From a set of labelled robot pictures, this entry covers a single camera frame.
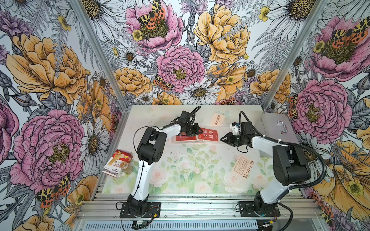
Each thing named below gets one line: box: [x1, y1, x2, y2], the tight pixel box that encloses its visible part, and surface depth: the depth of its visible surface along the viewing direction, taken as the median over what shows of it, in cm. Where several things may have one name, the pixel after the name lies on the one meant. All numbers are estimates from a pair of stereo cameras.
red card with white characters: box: [198, 127, 219, 142], surface depth 103 cm
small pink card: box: [210, 112, 226, 127], surface depth 117 cm
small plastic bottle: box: [119, 161, 133, 175], surface depth 83 cm
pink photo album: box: [170, 125, 231, 144], surface depth 102 cm
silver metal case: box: [263, 112, 300, 144], surface depth 91 cm
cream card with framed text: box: [231, 154, 255, 180], surface depth 91 cm
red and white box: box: [101, 149, 134, 179], surface depth 88 cm
